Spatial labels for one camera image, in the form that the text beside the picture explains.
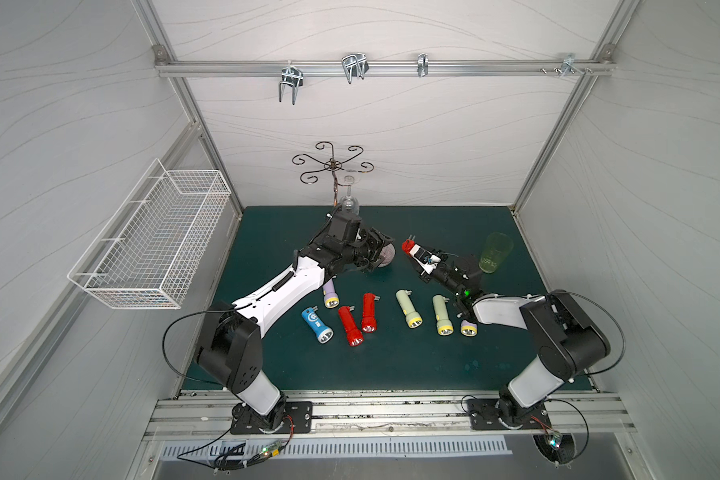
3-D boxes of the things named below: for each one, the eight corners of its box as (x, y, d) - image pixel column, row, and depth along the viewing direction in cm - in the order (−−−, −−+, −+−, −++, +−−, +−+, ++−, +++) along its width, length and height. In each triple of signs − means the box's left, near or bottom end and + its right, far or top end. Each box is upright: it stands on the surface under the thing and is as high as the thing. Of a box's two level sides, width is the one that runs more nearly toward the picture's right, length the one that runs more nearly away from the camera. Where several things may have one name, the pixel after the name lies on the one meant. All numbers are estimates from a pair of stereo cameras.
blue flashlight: (321, 346, 86) (320, 342, 84) (302, 315, 93) (300, 310, 90) (335, 337, 88) (334, 332, 86) (315, 307, 94) (314, 302, 92)
